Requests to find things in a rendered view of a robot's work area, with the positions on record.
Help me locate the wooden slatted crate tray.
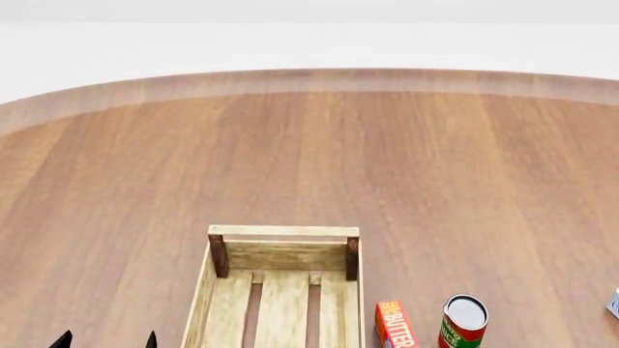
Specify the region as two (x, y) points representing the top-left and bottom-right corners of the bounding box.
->
(180, 223), (367, 348)

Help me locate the red butter box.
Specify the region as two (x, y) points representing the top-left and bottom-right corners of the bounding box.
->
(374, 299), (421, 348)

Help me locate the red green tomato sauce can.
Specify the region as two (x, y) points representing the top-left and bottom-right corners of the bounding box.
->
(437, 293), (489, 348)

